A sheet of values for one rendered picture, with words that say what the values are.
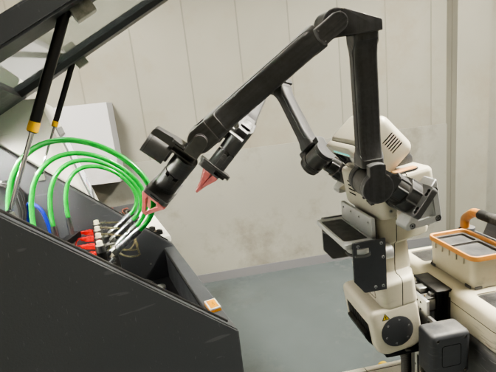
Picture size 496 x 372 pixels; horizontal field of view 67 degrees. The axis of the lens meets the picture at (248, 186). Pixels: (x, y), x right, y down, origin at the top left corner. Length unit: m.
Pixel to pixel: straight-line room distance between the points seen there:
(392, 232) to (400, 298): 0.20
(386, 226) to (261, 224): 2.09
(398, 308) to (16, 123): 1.35
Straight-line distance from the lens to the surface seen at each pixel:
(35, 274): 0.80
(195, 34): 3.06
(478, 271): 1.39
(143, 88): 3.03
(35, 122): 0.77
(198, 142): 0.83
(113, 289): 0.81
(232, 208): 3.12
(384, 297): 1.25
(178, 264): 1.33
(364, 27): 0.89
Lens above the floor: 1.46
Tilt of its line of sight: 13 degrees down
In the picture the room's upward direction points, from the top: 6 degrees counter-clockwise
